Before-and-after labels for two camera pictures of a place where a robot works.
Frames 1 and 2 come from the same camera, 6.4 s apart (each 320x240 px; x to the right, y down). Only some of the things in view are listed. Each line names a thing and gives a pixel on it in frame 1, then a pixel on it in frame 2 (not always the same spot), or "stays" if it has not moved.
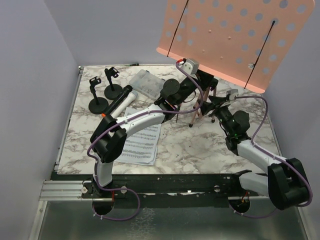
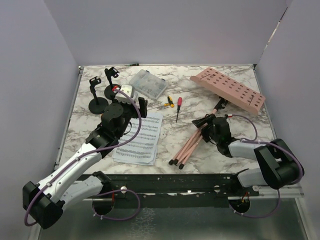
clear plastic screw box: x=147 y=83 stays
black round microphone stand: x=112 y=91 stays
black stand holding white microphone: x=98 y=105 stays
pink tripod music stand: x=244 y=41 to x=230 y=90
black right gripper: x=206 y=107 to x=199 y=122
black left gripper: x=203 y=79 to x=142 y=109
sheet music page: x=141 y=148 stays
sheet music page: x=141 y=146 stays
